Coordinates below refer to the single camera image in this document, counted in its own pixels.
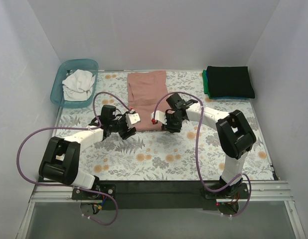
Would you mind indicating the teal plastic basket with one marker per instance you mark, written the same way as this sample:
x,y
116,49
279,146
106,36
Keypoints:
x,y
57,95

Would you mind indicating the aluminium frame rail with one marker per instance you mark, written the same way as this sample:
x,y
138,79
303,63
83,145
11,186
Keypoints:
x,y
269,212

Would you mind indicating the white t shirt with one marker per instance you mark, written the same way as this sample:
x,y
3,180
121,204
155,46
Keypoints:
x,y
78,86

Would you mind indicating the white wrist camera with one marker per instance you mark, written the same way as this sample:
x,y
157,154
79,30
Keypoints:
x,y
132,118
158,116

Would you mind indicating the black folded t shirt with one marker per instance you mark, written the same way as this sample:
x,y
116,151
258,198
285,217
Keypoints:
x,y
229,82

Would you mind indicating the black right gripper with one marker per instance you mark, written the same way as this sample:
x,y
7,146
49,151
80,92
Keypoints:
x,y
167,122

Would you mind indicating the blue folded t shirt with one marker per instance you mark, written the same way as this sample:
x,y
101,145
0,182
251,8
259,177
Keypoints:
x,y
226,98

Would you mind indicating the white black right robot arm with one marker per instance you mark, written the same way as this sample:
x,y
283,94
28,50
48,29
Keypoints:
x,y
234,132

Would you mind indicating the floral table mat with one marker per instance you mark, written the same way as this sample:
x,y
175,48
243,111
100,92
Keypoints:
x,y
193,153

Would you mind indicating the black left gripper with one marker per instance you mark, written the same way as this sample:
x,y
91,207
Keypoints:
x,y
124,129

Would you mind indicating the green folded t shirt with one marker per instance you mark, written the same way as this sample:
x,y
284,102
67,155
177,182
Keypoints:
x,y
205,82

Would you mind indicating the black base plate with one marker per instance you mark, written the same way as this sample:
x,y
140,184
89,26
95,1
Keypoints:
x,y
172,195

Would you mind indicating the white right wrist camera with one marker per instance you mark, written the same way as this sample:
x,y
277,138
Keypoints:
x,y
158,116

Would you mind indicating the pink t shirt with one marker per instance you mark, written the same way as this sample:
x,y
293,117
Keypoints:
x,y
144,91

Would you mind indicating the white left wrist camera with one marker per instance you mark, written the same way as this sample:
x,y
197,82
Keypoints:
x,y
132,118

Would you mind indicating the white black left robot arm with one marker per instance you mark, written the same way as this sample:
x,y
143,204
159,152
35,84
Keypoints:
x,y
60,162

